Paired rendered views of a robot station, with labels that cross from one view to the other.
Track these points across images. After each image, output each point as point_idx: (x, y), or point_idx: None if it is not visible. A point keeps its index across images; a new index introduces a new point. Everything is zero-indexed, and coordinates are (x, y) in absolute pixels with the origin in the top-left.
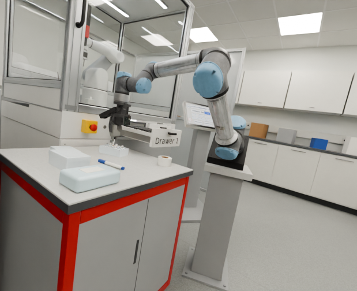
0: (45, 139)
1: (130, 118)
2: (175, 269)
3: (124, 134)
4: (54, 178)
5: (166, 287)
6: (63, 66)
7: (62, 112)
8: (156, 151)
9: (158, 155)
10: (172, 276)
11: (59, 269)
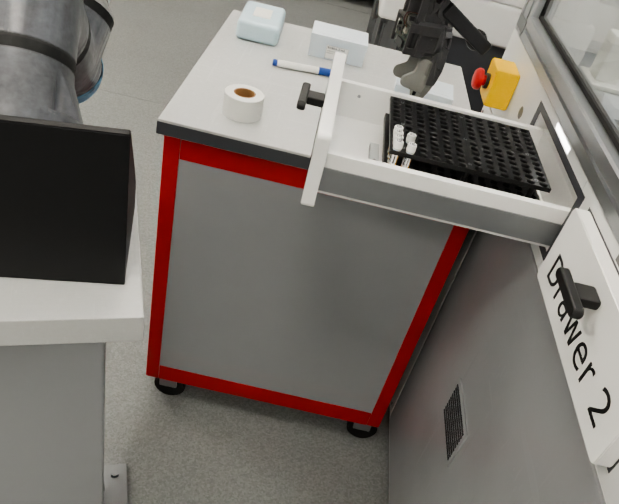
0: None
1: (410, 30)
2: (150, 480)
3: (400, 82)
4: (298, 31)
5: (155, 419)
6: None
7: (512, 33)
8: (527, 429)
9: (520, 483)
10: (152, 453)
11: None
